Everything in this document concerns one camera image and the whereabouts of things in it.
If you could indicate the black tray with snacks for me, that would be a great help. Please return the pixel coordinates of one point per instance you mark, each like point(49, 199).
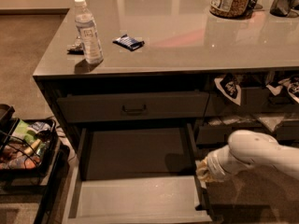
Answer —
point(12, 158)

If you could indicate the grey drawer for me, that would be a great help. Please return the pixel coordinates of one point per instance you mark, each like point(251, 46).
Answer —
point(142, 176)
point(131, 106)
point(285, 132)
point(253, 100)

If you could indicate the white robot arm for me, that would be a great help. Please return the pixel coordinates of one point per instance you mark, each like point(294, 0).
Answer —
point(247, 150)

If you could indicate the large jar of nuts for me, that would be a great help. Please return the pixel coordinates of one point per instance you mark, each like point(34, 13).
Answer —
point(228, 8)

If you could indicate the dark glass container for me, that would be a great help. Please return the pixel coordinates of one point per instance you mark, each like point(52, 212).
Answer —
point(282, 8)

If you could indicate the grey drawer cabinet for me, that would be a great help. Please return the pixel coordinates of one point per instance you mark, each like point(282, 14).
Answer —
point(186, 48)

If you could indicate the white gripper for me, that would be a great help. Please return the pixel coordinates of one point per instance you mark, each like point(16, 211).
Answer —
point(212, 166)

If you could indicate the silver foil snack packet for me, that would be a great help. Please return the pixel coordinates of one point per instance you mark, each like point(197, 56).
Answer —
point(76, 48)

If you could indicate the green snack bag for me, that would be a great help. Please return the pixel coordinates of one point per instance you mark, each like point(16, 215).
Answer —
point(31, 135)

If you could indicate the clear plastic water bottle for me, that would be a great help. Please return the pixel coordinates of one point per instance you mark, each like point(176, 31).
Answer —
point(87, 32)

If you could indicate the blue snack bar wrapper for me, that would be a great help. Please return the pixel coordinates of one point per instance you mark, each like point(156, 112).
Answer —
point(128, 42)

